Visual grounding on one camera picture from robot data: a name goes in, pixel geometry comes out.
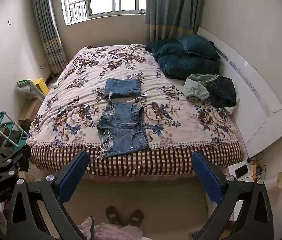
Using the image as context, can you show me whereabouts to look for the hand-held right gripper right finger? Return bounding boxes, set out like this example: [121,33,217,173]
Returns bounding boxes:
[191,151,274,240]

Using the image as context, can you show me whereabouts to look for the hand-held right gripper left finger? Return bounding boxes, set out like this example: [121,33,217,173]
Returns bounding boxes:
[6,151,89,240]

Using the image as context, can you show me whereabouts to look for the frayed blue denim shorts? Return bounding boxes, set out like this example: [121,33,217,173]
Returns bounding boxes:
[96,101,150,160]

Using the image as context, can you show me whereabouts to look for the dark denim pants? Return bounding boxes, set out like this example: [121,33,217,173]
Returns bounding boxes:
[205,76,237,108]

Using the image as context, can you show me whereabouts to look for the folded blue denim pants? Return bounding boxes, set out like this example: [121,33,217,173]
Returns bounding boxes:
[104,78,141,99]

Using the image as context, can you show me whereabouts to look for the white nightstand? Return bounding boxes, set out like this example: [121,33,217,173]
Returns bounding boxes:
[222,162,259,183]

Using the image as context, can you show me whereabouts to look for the teal storage rack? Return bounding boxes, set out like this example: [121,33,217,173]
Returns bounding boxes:
[0,104,29,153]

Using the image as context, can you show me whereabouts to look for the black smartphone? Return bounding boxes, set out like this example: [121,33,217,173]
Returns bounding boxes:
[234,164,249,178]

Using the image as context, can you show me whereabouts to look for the brown cardboard box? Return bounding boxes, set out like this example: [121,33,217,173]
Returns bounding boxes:
[18,97,43,128]

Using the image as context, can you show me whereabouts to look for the orange power strip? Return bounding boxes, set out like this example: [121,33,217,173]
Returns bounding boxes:
[252,163,263,181]

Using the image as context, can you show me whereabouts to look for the dark slipper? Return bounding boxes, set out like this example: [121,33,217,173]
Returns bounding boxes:
[105,206,123,227]
[128,209,145,227]

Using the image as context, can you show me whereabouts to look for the clear plastic bag with green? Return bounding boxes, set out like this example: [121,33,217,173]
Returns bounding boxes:
[16,79,45,102]

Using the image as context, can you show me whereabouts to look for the person's pink pajama legs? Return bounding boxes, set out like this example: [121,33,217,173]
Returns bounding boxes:
[77,216,144,240]

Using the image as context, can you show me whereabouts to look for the yellow box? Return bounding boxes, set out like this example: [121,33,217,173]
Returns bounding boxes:
[32,78,50,96]

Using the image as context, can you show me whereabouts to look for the white garment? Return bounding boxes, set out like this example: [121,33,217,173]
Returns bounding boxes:
[224,97,240,116]

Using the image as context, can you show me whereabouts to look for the floral blanket with checkered border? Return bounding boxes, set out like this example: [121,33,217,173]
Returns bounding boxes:
[27,44,243,178]

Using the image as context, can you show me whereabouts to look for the white bed headboard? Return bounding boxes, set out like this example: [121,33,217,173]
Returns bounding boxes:
[196,27,282,157]

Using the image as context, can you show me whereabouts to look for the large dark teal pillow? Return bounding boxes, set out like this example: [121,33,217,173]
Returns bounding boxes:
[145,39,220,81]

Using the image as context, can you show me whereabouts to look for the striped grey-blue curtain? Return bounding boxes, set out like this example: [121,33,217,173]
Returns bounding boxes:
[31,0,68,75]
[144,0,207,46]

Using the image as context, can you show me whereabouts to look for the small dark teal pillow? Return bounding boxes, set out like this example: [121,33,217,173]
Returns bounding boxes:
[175,34,221,60]

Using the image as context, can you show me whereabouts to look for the black charger cable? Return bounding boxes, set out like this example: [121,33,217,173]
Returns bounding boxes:
[246,152,267,178]

